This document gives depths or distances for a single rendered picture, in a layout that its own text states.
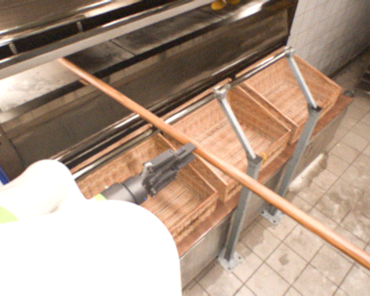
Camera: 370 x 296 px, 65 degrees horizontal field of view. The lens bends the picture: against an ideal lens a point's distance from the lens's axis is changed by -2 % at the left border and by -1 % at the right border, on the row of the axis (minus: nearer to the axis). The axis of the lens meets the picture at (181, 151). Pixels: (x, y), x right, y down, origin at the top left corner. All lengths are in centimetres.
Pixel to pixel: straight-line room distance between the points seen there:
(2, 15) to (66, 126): 46
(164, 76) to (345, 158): 185
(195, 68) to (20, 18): 88
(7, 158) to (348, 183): 230
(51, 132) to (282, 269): 155
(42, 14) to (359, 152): 258
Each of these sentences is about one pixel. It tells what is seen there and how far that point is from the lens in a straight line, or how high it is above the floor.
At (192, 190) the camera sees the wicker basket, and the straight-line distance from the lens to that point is 150.
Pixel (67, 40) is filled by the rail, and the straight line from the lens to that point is 95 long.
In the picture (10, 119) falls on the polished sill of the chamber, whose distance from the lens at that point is 115.
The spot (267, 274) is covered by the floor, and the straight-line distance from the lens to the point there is 201.
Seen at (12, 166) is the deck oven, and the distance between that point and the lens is 126.
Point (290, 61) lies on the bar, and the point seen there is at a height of 112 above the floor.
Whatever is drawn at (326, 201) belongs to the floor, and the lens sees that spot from 243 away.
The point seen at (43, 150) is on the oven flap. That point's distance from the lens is 126.
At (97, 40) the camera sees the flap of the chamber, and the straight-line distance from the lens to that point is 98.
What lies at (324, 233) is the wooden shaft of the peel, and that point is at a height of 120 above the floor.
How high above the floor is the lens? 182
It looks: 47 degrees down
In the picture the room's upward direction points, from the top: straight up
